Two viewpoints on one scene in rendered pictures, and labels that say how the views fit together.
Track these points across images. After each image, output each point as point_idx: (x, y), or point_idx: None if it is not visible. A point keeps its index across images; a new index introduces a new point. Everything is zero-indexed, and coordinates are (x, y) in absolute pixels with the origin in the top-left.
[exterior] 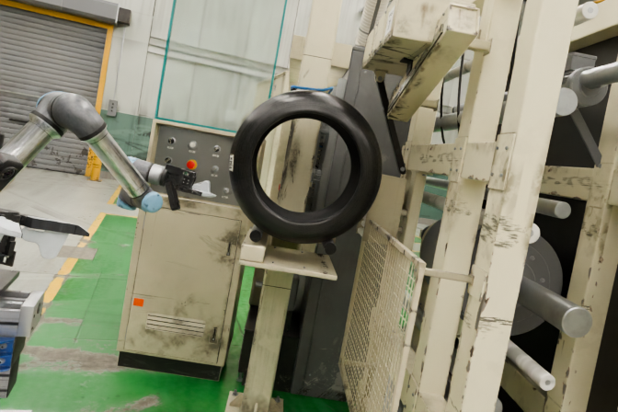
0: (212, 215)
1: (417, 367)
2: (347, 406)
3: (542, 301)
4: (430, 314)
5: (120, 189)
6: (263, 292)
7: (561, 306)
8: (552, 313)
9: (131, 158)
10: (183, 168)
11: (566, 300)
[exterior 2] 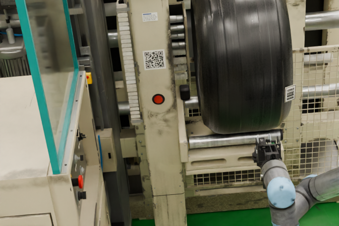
0: (99, 207)
1: (292, 112)
2: (138, 225)
3: (319, 20)
4: (298, 76)
5: (293, 218)
6: (184, 199)
7: (337, 16)
8: (333, 22)
9: (287, 181)
10: (267, 144)
11: (329, 11)
